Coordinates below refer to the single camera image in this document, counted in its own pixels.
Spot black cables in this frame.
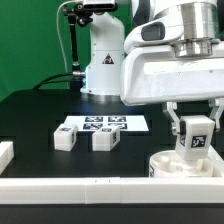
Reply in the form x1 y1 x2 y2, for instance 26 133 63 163
31 73 75 91

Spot white U-shaped fence wall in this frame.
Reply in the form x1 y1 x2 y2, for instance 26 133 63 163
0 141 224 204

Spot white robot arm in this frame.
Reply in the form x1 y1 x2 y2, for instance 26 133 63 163
83 0 224 133

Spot white cable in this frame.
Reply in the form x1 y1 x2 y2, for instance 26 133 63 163
55 0 81 74

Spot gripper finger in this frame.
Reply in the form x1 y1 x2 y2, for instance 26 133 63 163
209 98 224 132
163 102 180 135

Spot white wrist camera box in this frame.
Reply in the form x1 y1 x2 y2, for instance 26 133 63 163
124 17 184 53

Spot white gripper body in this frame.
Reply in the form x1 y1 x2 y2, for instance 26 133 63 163
120 41 224 105

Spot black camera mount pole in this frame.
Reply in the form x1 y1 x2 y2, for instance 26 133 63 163
63 3 93 92

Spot white marker base plate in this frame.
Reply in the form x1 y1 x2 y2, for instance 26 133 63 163
64 115 149 132

